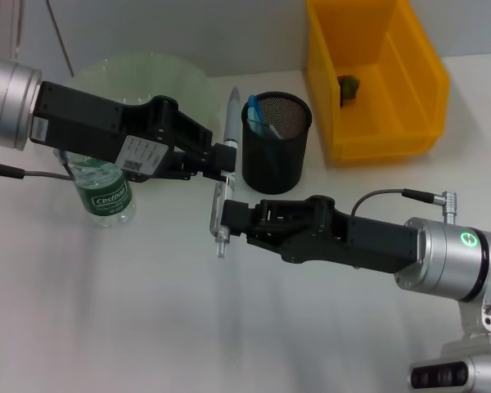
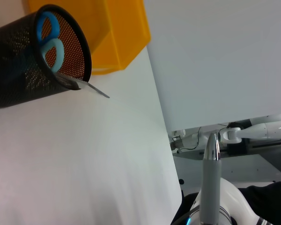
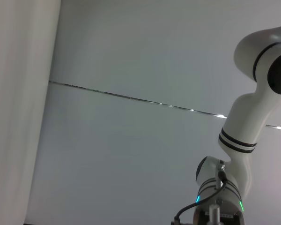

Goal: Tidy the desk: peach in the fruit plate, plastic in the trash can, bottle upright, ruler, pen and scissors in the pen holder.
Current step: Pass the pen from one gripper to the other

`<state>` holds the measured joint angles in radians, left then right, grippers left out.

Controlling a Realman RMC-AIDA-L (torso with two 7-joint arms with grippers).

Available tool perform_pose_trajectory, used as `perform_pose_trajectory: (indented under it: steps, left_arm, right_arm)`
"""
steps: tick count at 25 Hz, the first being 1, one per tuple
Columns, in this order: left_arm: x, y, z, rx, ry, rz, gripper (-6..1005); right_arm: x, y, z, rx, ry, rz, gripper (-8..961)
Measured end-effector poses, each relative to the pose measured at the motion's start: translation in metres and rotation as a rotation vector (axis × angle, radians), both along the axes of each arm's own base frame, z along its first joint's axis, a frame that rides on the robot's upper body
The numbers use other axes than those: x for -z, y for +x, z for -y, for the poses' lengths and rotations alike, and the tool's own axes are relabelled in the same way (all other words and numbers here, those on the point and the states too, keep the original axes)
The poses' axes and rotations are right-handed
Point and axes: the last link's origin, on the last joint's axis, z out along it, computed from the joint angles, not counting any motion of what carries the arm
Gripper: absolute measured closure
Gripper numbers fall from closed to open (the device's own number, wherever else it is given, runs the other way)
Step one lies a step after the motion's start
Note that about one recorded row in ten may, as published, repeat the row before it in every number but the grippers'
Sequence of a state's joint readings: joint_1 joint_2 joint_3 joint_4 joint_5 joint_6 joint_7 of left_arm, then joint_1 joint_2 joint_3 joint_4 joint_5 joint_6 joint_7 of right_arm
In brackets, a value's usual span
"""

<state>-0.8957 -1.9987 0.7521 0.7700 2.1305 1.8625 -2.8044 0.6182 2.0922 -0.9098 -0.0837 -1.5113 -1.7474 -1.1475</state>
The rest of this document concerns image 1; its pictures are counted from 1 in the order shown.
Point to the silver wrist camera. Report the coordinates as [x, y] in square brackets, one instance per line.
[462, 356]
[2, 26]

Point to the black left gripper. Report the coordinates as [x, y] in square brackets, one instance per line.
[106, 127]

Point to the blue scissors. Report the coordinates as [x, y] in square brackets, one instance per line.
[253, 112]

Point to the black mesh pen cup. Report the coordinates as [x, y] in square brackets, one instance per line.
[286, 172]

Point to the clear grey ballpoint pen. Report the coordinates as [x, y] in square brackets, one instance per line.
[232, 123]

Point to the green label water bottle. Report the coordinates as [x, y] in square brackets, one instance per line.
[106, 196]

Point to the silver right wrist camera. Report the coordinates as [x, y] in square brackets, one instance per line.
[462, 356]

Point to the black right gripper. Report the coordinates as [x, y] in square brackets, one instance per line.
[343, 237]

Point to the transparent plastic ruler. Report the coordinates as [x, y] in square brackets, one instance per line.
[276, 133]

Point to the translucent green fruit bowl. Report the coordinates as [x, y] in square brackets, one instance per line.
[176, 86]

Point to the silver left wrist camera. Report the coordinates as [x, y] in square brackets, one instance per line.
[2, 26]

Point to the yellow plastic bin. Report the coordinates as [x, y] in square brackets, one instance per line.
[376, 102]

